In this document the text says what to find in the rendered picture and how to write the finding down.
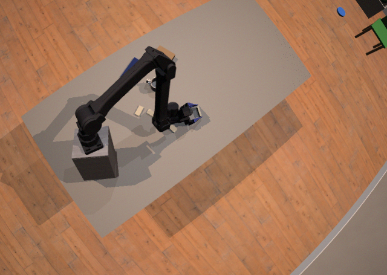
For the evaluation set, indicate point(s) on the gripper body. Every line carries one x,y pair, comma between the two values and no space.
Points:
188,121

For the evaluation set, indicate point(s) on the dark blue notebook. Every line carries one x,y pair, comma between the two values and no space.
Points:
131,64

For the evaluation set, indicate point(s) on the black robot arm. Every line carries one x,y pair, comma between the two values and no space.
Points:
91,115

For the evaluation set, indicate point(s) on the grey mug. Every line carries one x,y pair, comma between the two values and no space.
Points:
153,83

